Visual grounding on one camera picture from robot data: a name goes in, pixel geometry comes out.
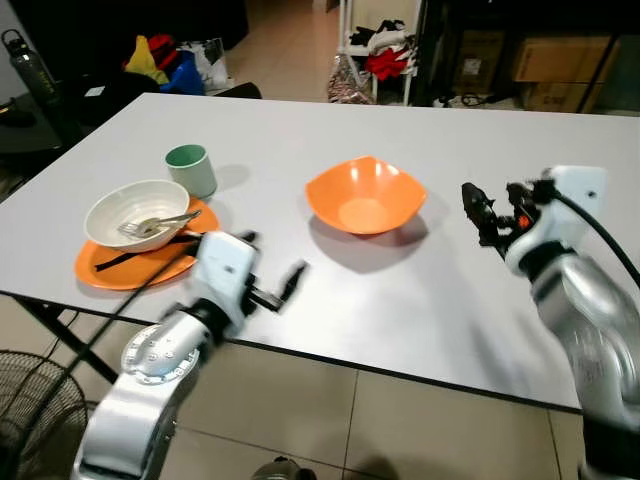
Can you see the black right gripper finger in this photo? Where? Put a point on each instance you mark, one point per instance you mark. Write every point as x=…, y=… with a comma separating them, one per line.
x=481, y=212
x=520, y=193

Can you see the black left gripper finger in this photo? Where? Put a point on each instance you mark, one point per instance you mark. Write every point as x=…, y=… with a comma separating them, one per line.
x=247, y=239
x=293, y=280

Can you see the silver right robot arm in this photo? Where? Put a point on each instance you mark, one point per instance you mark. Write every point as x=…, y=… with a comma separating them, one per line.
x=590, y=340

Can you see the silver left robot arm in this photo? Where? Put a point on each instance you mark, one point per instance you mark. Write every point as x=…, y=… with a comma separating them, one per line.
x=140, y=400

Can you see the green cup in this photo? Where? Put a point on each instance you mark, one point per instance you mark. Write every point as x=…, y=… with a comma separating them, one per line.
x=193, y=172

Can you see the silver metal fork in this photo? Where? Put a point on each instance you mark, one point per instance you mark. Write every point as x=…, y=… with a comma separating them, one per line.
x=150, y=226

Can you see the orange bowl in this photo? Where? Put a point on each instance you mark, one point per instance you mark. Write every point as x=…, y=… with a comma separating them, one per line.
x=365, y=195

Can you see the white bowl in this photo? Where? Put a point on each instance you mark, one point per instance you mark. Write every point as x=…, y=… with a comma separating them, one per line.
x=120, y=210

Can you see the orange plate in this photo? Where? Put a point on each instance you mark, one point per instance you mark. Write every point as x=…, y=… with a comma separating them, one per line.
x=120, y=275

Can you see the dark cardboard box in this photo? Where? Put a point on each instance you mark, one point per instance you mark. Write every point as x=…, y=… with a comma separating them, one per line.
x=478, y=62

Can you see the wide cardboard box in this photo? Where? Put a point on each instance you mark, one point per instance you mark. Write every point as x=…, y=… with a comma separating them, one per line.
x=565, y=60

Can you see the black shelf unit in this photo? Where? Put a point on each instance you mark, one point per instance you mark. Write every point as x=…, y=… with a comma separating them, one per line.
x=435, y=50

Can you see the dark robot foot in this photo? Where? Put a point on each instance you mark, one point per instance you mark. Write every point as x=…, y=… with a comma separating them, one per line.
x=283, y=469

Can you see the blue bag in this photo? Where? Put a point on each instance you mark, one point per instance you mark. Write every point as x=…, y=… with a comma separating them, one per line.
x=185, y=75

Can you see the red garment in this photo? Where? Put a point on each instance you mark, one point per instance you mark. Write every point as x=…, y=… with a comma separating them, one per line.
x=388, y=62

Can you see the white plastic bag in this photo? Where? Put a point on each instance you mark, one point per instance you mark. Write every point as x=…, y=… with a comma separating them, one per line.
x=212, y=62

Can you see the patterned bag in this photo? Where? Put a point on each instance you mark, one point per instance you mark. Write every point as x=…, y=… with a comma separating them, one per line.
x=350, y=82

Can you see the black chair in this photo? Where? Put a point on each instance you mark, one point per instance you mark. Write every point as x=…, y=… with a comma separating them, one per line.
x=120, y=90

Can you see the red cloth bundle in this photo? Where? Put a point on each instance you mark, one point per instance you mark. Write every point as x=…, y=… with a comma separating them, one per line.
x=163, y=50

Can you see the yellow cloth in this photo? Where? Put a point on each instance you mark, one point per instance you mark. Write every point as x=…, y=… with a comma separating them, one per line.
x=145, y=58

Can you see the white metal rack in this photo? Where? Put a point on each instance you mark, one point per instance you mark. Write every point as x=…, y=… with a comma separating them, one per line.
x=345, y=50

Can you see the dark water bottle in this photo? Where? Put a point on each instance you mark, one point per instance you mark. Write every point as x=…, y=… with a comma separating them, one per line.
x=30, y=70

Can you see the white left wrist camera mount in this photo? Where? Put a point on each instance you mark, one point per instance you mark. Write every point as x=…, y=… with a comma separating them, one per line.
x=225, y=265

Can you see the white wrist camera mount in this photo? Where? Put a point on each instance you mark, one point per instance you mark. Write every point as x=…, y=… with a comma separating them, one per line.
x=570, y=205
x=225, y=265

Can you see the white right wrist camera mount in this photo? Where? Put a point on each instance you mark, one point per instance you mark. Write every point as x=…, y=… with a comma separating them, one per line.
x=570, y=205

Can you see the black table leg frame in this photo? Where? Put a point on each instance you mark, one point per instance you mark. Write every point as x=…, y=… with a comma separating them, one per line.
x=60, y=335

